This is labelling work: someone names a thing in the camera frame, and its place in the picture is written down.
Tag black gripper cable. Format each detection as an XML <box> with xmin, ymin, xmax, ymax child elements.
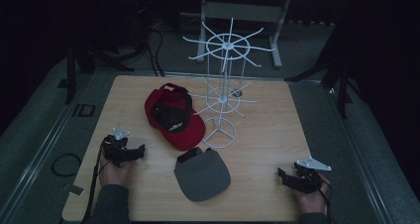
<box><xmin>80</xmin><ymin>141</ymin><xmax>112</xmax><ymax>224</ymax></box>
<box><xmin>317</xmin><ymin>177</ymin><xmax>334</xmax><ymax>219</ymax></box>

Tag black tripod stand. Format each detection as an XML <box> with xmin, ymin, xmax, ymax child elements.
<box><xmin>284</xmin><ymin>50</ymin><xmax>354</xmax><ymax>120</ymax></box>
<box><xmin>63</xmin><ymin>40</ymin><xmax>136</xmax><ymax>105</ymax></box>

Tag person's right hand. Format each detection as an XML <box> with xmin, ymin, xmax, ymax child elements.
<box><xmin>293</xmin><ymin>173</ymin><xmax>332</xmax><ymax>216</ymax></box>

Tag black floor cables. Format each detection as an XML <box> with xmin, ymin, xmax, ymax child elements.
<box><xmin>144</xmin><ymin>27</ymin><xmax>166</xmax><ymax>77</ymax></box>

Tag grey tape piece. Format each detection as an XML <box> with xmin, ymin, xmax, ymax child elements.
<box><xmin>68</xmin><ymin>184</ymin><xmax>85</xmax><ymax>197</ymax></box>

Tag black rectangular floor frame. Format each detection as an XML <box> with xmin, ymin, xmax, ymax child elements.
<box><xmin>71</xmin><ymin>103</ymin><xmax>97</xmax><ymax>119</ymax></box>

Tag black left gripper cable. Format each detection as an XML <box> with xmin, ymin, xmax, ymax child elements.
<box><xmin>80</xmin><ymin>141</ymin><xmax>112</xmax><ymax>224</ymax></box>

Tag grey metal table frame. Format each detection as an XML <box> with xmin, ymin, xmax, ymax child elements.
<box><xmin>195</xmin><ymin>0</ymin><xmax>294</xmax><ymax>69</ymax></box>

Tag white wire hat rack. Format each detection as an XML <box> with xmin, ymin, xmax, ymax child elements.
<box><xmin>182</xmin><ymin>17</ymin><xmax>276</xmax><ymax>150</ymax></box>

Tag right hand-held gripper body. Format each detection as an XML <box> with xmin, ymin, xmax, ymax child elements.
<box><xmin>294</xmin><ymin>156</ymin><xmax>333</xmax><ymax>195</ymax></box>

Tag person's left hand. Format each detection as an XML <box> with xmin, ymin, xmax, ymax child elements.
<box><xmin>98</xmin><ymin>154</ymin><xmax>137</xmax><ymax>189</ymax></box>

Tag black cable loop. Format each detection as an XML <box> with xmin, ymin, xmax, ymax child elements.
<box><xmin>51</xmin><ymin>153</ymin><xmax>82</xmax><ymax>178</ymax></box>

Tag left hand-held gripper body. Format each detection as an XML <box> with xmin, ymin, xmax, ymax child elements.
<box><xmin>102</xmin><ymin>128</ymin><xmax>135</xmax><ymax>168</ymax></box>

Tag red baseball cap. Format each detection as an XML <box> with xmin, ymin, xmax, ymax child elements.
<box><xmin>144</xmin><ymin>82</ymin><xmax>207</xmax><ymax>152</ymax></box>

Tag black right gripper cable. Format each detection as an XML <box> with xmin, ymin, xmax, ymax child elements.
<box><xmin>317</xmin><ymin>177</ymin><xmax>334</xmax><ymax>219</ymax></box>

